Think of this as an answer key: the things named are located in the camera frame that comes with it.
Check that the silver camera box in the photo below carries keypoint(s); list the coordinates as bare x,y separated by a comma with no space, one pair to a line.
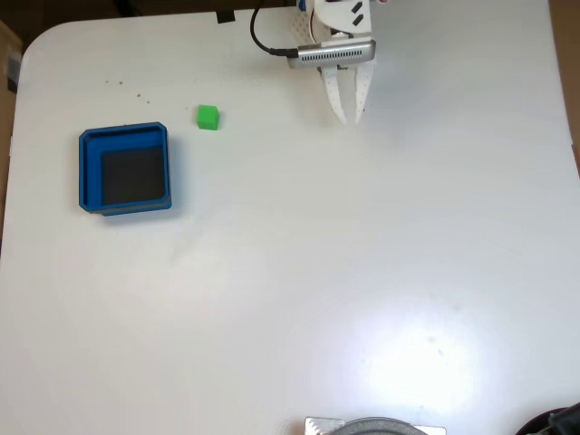
333,55

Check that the green cube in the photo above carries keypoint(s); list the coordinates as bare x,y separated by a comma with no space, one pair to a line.
207,117

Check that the black object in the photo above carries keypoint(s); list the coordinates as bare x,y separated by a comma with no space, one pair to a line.
566,421

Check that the blue square box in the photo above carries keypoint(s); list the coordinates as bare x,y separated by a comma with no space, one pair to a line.
88,172

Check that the grey round dish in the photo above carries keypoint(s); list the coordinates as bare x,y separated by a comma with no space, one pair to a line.
376,427

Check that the silver metal plate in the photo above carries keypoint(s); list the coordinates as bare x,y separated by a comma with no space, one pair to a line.
317,426

